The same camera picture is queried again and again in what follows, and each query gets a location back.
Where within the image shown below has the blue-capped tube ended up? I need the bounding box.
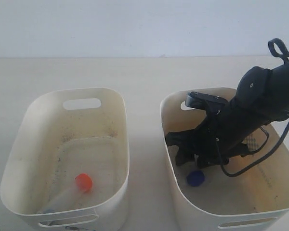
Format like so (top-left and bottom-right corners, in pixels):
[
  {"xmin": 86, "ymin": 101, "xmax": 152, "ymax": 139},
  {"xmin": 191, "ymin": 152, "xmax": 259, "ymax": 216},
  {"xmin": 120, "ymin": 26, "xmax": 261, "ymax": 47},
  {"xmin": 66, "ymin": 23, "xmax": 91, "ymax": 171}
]
[
  {"xmin": 37, "ymin": 208, "xmax": 55, "ymax": 214},
  {"xmin": 186, "ymin": 170, "xmax": 205, "ymax": 187}
]

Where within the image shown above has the black cable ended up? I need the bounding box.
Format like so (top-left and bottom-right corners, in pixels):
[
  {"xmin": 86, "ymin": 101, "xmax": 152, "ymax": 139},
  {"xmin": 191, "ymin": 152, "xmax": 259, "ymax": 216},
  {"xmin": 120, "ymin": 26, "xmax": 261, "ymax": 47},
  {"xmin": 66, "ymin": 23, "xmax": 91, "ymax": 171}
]
[{"xmin": 219, "ymin": 113, "xmax": 289, "ymax": 178}]

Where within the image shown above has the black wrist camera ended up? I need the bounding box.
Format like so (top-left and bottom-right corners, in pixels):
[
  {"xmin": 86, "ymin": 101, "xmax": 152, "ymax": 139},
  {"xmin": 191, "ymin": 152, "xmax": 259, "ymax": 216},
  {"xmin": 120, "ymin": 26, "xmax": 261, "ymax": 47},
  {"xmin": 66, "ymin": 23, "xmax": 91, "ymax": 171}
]
[{"xmin": 185, "ymin": 91, "xmax": 228, "ymax": 113}]

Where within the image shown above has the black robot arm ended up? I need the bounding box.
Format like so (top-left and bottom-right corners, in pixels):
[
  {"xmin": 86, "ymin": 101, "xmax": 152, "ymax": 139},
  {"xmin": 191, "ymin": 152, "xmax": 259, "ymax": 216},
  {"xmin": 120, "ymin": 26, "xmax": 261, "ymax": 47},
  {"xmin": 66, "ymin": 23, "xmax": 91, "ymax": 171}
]
[{"xmin": 166, "ymin": 56, "xmax": 289, "ymax": 168}]

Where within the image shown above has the orange-capped tube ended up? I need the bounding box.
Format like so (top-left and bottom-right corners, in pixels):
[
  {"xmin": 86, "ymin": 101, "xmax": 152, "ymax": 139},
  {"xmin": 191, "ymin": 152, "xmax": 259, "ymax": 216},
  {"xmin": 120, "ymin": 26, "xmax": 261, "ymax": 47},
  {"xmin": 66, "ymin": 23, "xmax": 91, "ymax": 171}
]
[{"xmin": 41, "ymin": 173, "xmax": 93, "ymax": 213}]

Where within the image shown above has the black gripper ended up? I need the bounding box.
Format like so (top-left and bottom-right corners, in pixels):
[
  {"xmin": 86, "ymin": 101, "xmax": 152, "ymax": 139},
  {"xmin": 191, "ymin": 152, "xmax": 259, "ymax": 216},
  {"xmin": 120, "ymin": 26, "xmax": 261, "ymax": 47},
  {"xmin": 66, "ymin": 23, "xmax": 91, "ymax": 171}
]
[{"xmin": 165, "ymin": 113, "xmax": 255, "ymax": 168}]

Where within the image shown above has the white plastic bin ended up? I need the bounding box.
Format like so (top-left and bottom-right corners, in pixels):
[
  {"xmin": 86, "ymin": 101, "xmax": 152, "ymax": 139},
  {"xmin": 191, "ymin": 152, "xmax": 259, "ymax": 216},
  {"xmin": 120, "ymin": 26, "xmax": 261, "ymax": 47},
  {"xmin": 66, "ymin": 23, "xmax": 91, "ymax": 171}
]
[
  {"xmin": 0, "ymin": 88, "xmax": 130, "ymax": 231},
  {"xmin": 160, "ymin": 88, "xmax": 289, "ymax": 231}
]

